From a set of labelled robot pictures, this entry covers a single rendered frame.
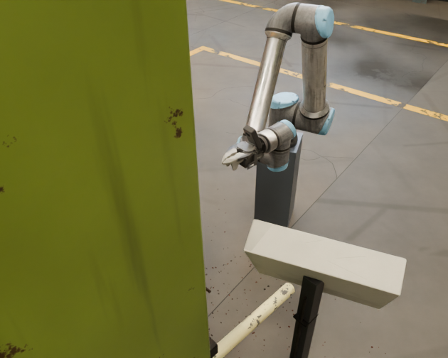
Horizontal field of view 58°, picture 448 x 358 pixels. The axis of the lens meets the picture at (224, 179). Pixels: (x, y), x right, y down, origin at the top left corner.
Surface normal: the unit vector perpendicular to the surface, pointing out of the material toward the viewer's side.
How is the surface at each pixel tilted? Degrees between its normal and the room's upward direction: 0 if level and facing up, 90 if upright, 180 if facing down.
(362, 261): 30
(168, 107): 90
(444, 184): 0
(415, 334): 0
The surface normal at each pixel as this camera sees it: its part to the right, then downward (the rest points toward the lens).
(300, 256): -0.20, -0.39
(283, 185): -0.32, 0.59
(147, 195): 0.69, 0.44
